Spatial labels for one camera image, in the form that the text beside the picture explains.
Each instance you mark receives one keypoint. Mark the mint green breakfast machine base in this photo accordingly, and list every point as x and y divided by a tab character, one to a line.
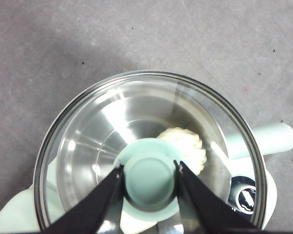
9	214

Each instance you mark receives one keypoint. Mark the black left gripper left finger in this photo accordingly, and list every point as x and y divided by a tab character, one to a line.
92	207

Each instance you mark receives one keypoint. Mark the chrome control knob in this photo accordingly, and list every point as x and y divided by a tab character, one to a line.
246	200

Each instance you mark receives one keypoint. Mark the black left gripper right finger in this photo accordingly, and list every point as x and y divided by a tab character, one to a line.
205	209

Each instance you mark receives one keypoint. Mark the pleated white bun green flecks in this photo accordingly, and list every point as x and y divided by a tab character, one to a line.
188	146

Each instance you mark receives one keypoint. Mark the glass pot lid green knob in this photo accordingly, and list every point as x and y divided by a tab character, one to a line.
149	180

